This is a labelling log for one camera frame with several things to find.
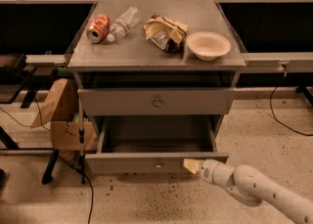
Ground grey drawer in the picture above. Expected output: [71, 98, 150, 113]
[78, 88, 236, 115]
[86, 115, 228, 174]

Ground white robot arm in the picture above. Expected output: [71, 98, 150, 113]
[183, 158, 313, 224]

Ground grey drawer cabinet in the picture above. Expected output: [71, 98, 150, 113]
[68, 0, 246, 130]

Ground white paper bowl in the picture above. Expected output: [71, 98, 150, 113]
[186, 32, 231, 61]

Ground silver black tripod pole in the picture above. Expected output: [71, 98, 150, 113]
[78, 99, 85, 184]

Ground crumpled yellow chip bag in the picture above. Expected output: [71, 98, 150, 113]
[144, 15, 189, 53]

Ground brown cardboard box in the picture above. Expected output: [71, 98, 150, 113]
[30, 78, 98, 152]

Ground clear plastic water bottle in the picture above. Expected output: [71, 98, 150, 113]
[107, 7, 141, 43]

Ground crushed orange soda can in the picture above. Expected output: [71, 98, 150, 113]
[86, 14, 110, 43]

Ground black stand left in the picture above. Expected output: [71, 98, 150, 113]
[0, 53, 59, 185]

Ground black floor cable right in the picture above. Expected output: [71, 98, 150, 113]
[269, 85, 313, 137]

